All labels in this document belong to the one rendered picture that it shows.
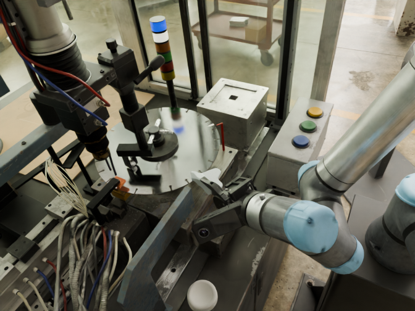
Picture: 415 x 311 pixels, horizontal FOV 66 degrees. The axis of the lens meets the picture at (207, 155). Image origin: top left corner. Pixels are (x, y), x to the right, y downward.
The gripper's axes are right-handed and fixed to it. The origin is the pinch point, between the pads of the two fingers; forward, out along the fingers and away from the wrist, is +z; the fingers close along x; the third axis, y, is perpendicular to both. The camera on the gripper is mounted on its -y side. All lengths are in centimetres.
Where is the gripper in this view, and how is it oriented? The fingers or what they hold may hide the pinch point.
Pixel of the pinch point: (201, 200)
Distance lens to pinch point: 78.9
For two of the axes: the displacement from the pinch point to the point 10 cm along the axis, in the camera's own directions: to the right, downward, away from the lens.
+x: -4.0, -8.8, -2.7
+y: 7.7, -4.8, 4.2
